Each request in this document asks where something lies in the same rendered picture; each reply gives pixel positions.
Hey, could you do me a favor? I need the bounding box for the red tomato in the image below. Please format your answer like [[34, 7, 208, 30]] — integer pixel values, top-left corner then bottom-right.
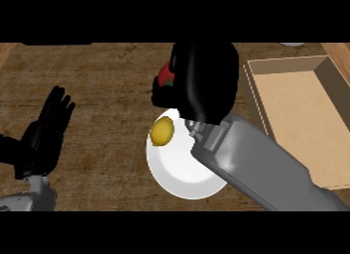
[[156, 62, 177, 88]]

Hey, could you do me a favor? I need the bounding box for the yellow lemon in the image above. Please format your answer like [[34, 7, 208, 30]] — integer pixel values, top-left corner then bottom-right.
[[149, 116, 175, 147]]

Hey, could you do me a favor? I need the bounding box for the open cardboard box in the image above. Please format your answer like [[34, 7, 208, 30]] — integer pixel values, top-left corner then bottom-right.
[[242, 55, 350, 191]]

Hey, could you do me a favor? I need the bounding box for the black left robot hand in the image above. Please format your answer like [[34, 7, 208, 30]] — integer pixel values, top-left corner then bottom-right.
[[0, 85, 78, 181]]

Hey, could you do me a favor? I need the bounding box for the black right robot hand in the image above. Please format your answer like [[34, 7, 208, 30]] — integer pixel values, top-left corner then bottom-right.
[[149, 43, 240, 126]]

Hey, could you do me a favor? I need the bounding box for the white plate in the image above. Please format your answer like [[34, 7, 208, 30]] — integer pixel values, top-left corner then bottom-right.
[[144, 107, 230, 200]]

